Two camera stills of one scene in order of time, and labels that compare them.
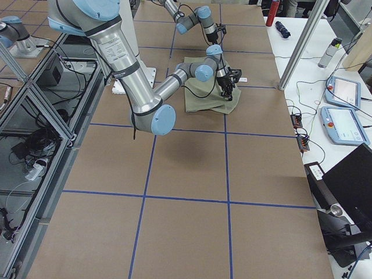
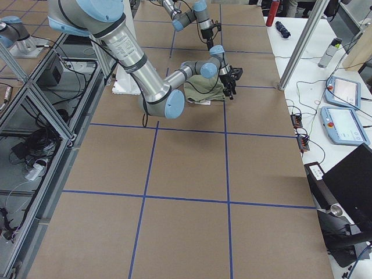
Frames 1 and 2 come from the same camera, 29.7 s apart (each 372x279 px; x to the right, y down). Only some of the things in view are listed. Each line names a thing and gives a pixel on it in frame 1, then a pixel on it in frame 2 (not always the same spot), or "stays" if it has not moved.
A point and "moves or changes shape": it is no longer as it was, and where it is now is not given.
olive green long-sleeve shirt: [206, 96] moves or changes shape
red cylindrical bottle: [272, 13] stays
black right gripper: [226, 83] stays
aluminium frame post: [316, 10] stays
